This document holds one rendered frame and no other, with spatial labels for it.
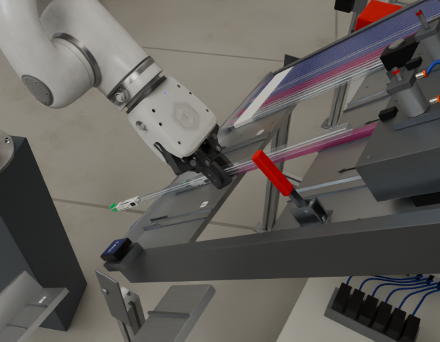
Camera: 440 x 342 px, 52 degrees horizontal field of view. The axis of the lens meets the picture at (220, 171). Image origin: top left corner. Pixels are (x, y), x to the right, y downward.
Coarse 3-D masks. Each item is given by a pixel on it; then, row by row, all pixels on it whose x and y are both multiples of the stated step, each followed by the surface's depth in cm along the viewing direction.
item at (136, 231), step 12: (264, 84) 120; (252, 96) 116; (240, 108) 112; (228, 120) 109; (228, 132) 108; (180, 180) 96; (156, 204) 91; (144, 216) 88; (156, 216) 90; (132, 228) 87; (132, 240) 86
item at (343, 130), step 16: (336, 128) 53; (352, 128) 53; (288, 144) 58; (304, 144) 56; (320, 144) 55; (240, 160) 64; (272, 160) 60; (160, 192) 75; (176, 192) 73; (112, 208) 85
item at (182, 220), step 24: (264, 120) 98; (240, 144) 94; (264, 144) 87; (192, 192) 89; (216, 192) 81; (168, 216) 86; (192, 216) 78; (144, 240) 84; (168, 240) 76; (192, 240) 71
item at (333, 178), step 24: (384, 72) 76; (360, 96) 75; (384, 96) 68; (360, 120) 67; (360, 144) 61; (312, 168) 64; (336, 168) 60; (312, 192) 58; (336, 192) 55; (360, 192) 52; (288, 216) 57; (336, 216) 51; (360, 216) 48
